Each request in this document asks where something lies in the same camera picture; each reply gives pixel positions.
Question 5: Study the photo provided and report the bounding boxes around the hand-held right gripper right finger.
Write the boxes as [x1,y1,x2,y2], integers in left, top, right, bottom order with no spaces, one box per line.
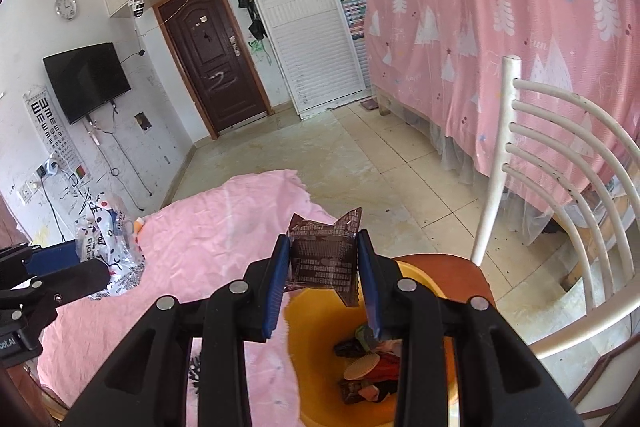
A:
[356,229,586,427]

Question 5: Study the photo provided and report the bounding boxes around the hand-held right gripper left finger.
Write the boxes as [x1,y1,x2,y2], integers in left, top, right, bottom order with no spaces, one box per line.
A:
[65,234,293,427]

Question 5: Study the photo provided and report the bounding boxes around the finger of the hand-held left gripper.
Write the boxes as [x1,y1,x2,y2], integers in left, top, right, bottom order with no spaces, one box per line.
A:
[0,241,82,279]
[10,258,111,308]

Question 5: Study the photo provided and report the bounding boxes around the brown foil wrapper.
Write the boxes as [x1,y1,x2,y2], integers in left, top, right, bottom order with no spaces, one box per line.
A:
[285,207,363,308]

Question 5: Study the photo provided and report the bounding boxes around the white printed plastic packet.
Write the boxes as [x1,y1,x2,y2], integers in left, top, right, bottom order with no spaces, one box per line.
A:
[74,194,147,300]

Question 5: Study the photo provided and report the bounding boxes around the orange plastic basin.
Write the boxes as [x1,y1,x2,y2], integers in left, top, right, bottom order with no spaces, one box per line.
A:
[282,259,458,427]

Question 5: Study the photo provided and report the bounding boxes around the round tan biscuit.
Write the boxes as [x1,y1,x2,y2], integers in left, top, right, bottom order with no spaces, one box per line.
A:
[344,353,381,379]

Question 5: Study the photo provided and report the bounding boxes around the red wrapper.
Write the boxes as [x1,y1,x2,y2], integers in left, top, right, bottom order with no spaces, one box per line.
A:
[370,351,401,384]

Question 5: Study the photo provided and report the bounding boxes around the pink bed sheet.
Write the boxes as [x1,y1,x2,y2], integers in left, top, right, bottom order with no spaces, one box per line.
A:
[37,169,341,427]

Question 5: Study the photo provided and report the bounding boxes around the crumpled dark brown wrapper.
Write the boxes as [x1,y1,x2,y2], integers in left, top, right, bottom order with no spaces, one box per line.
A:
[337,377,381,405]

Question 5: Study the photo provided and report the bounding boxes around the eye chart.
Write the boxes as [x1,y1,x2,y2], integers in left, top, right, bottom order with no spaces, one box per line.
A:
[22,86,91,182]

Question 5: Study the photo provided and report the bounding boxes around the white chair with brown seat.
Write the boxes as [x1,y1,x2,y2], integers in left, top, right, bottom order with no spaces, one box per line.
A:
[395,56,640,408]

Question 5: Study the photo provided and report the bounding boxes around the dark brown door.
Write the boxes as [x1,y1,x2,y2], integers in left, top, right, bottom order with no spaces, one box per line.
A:
[154,0,273,140]

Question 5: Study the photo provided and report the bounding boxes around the white louvered wardrobe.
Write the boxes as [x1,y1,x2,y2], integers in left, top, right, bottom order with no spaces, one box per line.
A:
[236,0,373,115]

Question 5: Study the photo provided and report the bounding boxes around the hanging black bags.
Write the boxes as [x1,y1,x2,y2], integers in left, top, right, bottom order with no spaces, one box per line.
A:
[237,0,266,42]

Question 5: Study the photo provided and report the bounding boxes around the pink tree-print bed curtain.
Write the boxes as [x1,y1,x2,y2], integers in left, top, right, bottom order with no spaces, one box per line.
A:
[360,0,640,208]

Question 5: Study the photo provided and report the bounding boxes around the wall television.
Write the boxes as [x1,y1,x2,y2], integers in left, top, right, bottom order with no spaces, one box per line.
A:
[43,42,132,125]

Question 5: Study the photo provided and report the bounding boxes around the colourful grid wall chart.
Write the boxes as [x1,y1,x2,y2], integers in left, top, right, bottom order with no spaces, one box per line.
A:
[336,0,368,40]

